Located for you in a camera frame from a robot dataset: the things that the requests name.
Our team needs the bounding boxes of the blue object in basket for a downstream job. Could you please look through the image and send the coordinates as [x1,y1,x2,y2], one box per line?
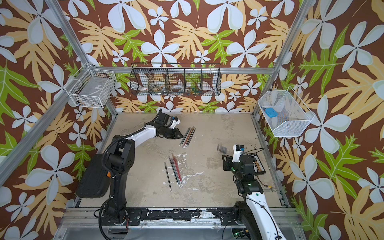
[264,108,278,118]

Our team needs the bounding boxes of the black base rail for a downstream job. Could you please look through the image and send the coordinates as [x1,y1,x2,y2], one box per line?
[99,207,239,227]

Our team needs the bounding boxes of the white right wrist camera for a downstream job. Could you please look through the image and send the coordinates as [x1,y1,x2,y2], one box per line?
[232,145,245,163]

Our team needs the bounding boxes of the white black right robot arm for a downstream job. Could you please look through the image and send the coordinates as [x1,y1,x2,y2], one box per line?
[222,154,286,240]

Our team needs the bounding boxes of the aluminium frame post back left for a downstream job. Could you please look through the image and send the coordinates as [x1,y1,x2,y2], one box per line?
[46,1,117,117]

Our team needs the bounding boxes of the white wire basket right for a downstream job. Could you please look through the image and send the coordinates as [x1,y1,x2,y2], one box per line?
[258,88,315,138]

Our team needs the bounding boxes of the white wire basket left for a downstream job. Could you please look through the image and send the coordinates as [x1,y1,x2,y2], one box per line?
[67,68,117,109]

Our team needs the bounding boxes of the white wire basket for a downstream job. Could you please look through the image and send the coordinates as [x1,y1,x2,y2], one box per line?
[67,68,117,109]
[258,88,315,138]

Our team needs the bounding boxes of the black wire basket back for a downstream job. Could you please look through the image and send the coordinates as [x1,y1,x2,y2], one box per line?
[128,63,222,96]

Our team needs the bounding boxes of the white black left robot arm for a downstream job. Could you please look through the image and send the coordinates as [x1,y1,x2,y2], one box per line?
[100,111,184,225]

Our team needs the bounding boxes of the aluminium frame post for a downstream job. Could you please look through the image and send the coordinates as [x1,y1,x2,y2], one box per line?
[46,1,117,117]
[260,1,316,97]

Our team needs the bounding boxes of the black pencil lying apart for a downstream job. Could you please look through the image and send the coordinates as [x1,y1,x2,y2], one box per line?
[164,162,172,192]

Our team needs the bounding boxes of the bundle red green pencils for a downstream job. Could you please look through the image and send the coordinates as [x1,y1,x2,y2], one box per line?
[169,155,183,188]

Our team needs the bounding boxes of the aluminium frame post back right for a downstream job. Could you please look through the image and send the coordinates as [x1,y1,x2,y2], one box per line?
[260,1,316,97]

